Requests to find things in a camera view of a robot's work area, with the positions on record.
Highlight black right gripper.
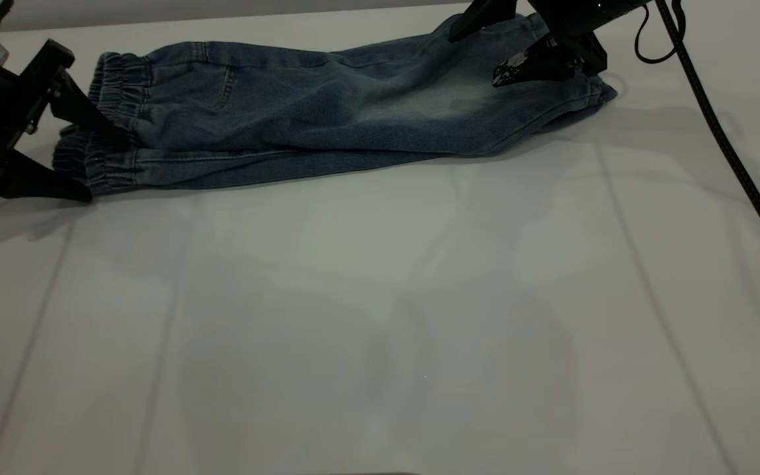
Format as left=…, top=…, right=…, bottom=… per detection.
left=449, top=0, right=651, bottom=87

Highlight blue denim shorts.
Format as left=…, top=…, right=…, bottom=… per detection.
left=52, top=12, right=618, bottom=193

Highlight thin black looped cable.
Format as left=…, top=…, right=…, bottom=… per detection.
left=635, top=0, right=686, bottom=65

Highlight thick braided right arm cable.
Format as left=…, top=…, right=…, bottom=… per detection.
left=654, top=0, right=760, bottom=289

